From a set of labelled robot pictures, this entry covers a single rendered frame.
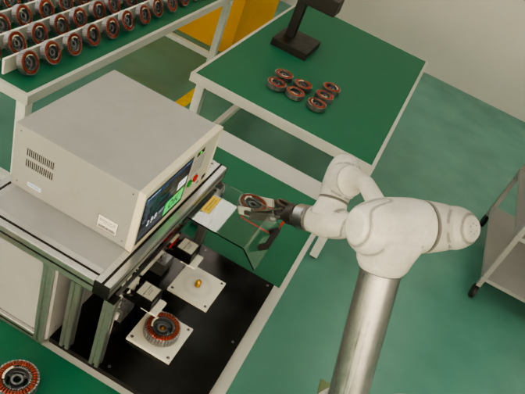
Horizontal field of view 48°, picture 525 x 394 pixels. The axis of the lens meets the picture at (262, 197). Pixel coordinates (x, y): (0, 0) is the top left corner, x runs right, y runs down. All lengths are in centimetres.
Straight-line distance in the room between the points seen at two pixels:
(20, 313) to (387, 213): 106
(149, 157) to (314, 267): 205
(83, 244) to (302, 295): 190
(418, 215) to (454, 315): 242
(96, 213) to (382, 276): 74
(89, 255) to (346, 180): 84
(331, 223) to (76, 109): 85
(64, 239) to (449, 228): 95
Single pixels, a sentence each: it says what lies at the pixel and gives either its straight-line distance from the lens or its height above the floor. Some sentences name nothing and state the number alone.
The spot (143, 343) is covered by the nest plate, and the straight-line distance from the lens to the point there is 183.
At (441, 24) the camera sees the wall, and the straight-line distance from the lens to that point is 666.
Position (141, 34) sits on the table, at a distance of 348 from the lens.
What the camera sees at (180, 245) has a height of 92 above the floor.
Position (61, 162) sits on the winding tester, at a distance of 157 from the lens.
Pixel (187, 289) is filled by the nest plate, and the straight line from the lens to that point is 200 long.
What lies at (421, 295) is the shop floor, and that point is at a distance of 374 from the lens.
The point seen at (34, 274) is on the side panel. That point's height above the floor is 100.
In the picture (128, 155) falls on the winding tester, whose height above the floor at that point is 132.
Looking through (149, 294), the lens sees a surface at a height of 92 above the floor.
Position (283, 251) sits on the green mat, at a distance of 232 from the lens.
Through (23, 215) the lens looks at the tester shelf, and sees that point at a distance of 164.
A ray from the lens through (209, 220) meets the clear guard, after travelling 183.
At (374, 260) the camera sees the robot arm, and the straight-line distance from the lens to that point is 138.
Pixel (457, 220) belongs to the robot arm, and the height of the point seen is 155.
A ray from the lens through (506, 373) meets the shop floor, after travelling 371.
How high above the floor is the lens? 225
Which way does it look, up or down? 36 degrees down
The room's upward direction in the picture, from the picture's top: 23 degrees clockwise
